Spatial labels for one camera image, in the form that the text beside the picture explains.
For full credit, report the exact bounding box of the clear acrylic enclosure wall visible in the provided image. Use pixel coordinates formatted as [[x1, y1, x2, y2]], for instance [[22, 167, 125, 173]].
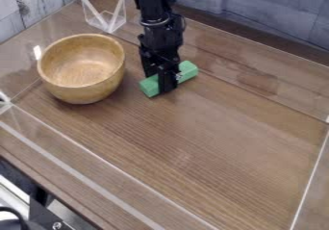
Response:
[[0, 88, 326, 230]]

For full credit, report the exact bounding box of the clear acrylic corner bracket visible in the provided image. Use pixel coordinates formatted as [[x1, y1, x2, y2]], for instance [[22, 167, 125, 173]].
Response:
[[81, 0, 127, 34]]

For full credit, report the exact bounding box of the wooden bowl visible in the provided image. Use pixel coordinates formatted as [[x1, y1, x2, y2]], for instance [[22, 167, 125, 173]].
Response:
[[37, 34, 125, 105]]

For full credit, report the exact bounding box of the black cable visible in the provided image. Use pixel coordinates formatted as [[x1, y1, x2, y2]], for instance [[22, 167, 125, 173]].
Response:
[[0, 205, 32, 230]]

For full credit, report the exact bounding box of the black metal clamp bracket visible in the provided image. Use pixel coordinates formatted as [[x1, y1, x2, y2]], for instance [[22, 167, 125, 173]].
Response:
[[28, 193, 81, 230]]

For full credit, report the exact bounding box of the green rectangular block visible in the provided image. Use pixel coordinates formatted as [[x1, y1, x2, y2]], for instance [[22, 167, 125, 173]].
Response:
[[139, 61, 199, 98]]

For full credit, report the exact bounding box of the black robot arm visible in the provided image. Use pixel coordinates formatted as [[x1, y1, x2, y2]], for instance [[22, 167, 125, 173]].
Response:
[[133, 0, 184, 93]]

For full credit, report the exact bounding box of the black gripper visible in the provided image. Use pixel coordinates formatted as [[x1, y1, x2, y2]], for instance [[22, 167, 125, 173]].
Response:
[[138, 20, 184, 93]]

